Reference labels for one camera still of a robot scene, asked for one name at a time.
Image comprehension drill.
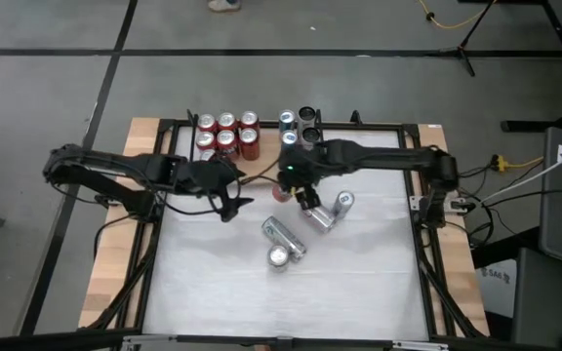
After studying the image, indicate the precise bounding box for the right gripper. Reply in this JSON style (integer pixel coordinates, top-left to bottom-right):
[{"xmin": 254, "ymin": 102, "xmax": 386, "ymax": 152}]
[{"xmin": 278, "ymin": 139, "xmax": 335, "ymax": 213}]

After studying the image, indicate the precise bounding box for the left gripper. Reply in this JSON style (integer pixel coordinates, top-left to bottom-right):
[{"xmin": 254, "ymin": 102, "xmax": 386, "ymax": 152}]
[{"xmin": 178, "ymin": 155, "xmax": 256, "ymax": 224}]

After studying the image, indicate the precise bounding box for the silver Diet Coke can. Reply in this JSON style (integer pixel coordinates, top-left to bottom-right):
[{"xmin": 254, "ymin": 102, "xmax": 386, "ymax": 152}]
[
  {"xmin": 302, "ymin": 204, "xmax": 337, "ymax": 234},
  {"xmin": 266, "ymin": 243, "xmax": 291, "ymax": 270}
]

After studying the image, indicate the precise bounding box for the red soda can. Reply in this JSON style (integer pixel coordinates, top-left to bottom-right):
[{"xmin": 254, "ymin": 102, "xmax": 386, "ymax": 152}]
[
  {"xmin": 270, "ymin": 183, "xmax": 295, "ymax": 204},
  {"xmin": 216, "ymin": 111, "xmax": 238, "ymax": 132}
]

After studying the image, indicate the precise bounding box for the red black Coca-Cola can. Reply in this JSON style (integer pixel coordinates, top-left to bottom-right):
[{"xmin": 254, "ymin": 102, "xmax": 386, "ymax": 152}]
[{"xmin": 239, "ymin": 110, "xmax": 261, "ymax": 131}]

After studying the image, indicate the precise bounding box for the wooden shelf with black legs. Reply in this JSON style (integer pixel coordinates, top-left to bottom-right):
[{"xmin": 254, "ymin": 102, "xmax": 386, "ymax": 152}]
[{"xmin": 185, "ymin": 108, "xmax": 329, "ymax": 193}]

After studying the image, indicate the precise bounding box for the person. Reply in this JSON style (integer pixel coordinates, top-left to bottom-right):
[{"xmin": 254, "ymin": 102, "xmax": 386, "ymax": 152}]
[{"xmin": 207, "ymin": 0, "xmax": 242, "ymax": 14}]

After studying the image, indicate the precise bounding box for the white printed box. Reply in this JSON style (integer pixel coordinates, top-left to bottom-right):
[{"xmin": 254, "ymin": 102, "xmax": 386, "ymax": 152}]
[{"xmin": 475, "ymin": 257, "xmax": 519, "ymax": 318}]

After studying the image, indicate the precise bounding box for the black tripod stand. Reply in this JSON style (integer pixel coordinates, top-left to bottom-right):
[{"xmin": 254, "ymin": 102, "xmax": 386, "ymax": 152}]
[{"xmin": 426, "ymin": 0, "xmax": 500, "ymax": 78}]

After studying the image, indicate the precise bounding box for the black desk base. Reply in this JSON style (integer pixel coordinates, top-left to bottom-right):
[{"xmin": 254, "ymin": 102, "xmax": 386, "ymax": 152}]
[{"xmin": 500, "ymin": 0, "xmax": 562, "ymax": 134}]

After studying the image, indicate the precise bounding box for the white cable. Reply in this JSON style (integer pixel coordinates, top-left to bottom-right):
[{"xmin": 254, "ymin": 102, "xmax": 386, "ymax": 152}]
[{"xmin": 480, "ymin": 139, "xmax": 562, "ymax": 204}]

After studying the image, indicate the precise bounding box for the yellow cable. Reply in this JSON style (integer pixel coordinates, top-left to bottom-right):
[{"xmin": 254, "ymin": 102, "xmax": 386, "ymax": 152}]
[{"xmin": 420, "ymin": 0, "xmax": 496, "ymax": 30}]

